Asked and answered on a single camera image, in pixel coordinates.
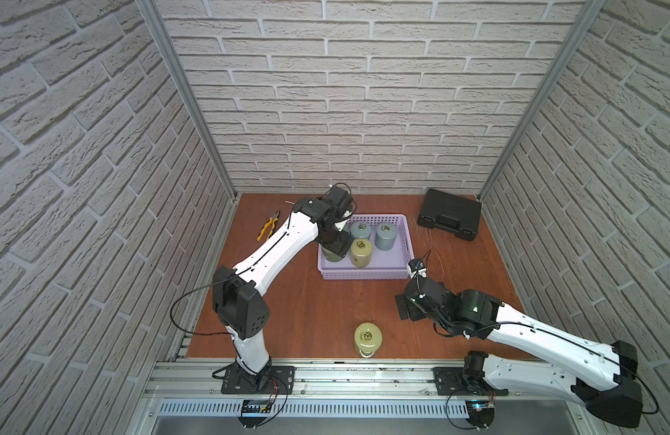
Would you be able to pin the yellow-green canister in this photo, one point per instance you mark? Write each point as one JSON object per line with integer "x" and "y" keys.
{"x": 368, "y": 339}
{"x": 361, "y": 252}

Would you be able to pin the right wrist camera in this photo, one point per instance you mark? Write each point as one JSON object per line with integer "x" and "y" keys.
{"x": 416, "y": 268}

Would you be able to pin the yellow black pliers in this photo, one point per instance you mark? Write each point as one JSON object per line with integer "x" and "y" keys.
{"x": 269, "y": 227}

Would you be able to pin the left controller board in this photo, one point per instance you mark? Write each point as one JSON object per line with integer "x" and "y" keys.
{"x": 255, "y": 412}

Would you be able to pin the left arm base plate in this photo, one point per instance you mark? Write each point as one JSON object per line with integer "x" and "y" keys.
{"x": 273, "y": 378}

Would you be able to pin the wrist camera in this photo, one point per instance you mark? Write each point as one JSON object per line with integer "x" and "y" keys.
{"x": 340, "y": 201}
{"x": 416, "y": 268}

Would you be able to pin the blue-grey canister back middle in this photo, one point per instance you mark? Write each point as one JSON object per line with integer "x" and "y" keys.
{"x": 360, "y": 229}

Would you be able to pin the aluminium corner post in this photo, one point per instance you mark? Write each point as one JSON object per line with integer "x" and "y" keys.
{"x": 584, "y": 21}
{"x": 158, "y": 30}

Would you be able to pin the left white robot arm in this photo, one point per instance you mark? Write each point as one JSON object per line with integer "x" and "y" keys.
{"x": 239, "y": 292}

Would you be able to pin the lavender plastic basket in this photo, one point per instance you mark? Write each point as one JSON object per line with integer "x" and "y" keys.
{"x": 381, "y": 251}

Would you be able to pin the black plastic tool case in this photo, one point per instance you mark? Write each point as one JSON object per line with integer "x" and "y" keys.
{"x": 451, "y": 213}

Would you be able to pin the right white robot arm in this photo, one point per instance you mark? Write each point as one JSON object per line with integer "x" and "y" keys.
{"x": 600, "y": 377}

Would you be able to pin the right aluminium corner post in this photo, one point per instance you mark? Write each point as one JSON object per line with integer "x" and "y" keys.
{"x": 584, "y": 21}

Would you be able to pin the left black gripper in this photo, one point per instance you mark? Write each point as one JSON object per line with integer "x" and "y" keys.
{"x": 334, "y": 242}

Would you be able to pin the controller board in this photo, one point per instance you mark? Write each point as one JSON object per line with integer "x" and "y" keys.
{"x": 480, "y": 414}
{"x": 255, "y": 412}

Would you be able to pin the left aluminium corner post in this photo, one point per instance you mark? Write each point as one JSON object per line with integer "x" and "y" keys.
{"x": 158, "y": 30}

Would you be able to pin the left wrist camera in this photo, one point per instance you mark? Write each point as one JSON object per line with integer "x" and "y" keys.
{"x": 340, "y": 201}

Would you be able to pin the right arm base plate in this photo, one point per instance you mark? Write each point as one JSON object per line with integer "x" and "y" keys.
{"x": 450, "y": 380}

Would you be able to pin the green canister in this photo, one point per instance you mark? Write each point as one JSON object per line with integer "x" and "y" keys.
{"x": 331, "y": 256}

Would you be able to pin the blue-grey canister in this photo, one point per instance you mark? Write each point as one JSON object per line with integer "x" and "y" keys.
{"x": 360, "y": 229}
{"x": 386, "y": 235}

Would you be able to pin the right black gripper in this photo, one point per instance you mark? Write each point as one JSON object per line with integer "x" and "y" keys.
{"x": 410, "y": 311}

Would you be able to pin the right controller board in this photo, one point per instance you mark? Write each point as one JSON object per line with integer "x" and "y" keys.
{"x": 480, "y": 414}

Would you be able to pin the blue-grey canister back right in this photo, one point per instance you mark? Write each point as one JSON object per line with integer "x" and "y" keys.
{"x": 386, "y": 235}

